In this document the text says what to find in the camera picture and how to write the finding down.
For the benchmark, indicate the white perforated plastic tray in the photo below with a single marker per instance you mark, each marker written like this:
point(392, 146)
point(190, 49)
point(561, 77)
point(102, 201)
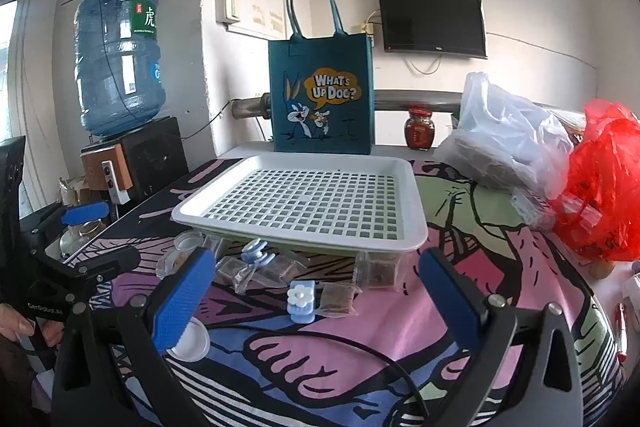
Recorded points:
point(313, 202)

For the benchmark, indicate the teal cartoon tote bag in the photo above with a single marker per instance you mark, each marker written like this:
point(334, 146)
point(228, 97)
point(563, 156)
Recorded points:
point(321, 90)

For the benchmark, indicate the clear plastic packet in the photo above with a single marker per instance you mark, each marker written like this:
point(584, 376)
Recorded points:
point(533, 209)

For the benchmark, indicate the clear round plastic lid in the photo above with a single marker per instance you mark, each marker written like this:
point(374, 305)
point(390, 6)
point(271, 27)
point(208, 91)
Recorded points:
point(194, 343)

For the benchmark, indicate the red pen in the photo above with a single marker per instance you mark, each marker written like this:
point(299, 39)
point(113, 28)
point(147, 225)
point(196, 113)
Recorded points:
point(621, 332)

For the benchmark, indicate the black wall television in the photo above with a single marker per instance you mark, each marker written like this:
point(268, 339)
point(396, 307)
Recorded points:
point(450, 27)

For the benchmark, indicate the person's left hand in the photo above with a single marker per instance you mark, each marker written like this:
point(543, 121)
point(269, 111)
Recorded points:
point(13, 324)

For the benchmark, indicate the brown snack packet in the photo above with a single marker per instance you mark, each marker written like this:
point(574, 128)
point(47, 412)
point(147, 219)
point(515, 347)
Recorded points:
point(281, 270)
point(235, 273)
point(376, 271)
point(337, 300)

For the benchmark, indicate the white plastic bag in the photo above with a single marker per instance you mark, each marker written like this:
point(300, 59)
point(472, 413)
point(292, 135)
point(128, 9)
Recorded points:
point(504, 141)

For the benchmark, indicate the red sauce jar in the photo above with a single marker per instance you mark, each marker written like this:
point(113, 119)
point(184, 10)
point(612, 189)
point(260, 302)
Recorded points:
point(419, 129)

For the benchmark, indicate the black water dispenser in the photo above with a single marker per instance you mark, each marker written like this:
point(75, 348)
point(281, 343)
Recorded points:
point(141, 161)

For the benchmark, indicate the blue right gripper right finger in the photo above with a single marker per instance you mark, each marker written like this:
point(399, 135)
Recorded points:
point(455, 297)

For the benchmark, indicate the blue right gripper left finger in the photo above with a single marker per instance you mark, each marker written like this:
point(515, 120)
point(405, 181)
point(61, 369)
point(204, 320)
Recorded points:
point(177, 297)

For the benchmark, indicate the blue water jug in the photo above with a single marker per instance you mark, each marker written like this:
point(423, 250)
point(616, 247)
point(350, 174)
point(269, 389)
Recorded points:
point(117, 65)

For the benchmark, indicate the white wall switch box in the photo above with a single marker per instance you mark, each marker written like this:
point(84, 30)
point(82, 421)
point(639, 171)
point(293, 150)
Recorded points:
point(227, 11)

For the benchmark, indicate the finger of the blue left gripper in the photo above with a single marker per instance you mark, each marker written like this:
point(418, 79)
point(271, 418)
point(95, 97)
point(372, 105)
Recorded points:
point(79, 215)

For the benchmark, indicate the colourful cartoon blanket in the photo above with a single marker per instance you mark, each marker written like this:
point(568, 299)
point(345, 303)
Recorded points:
point(394, 360)

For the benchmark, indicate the red plastic bag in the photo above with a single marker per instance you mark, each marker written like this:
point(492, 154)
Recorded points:
point(597, 215)

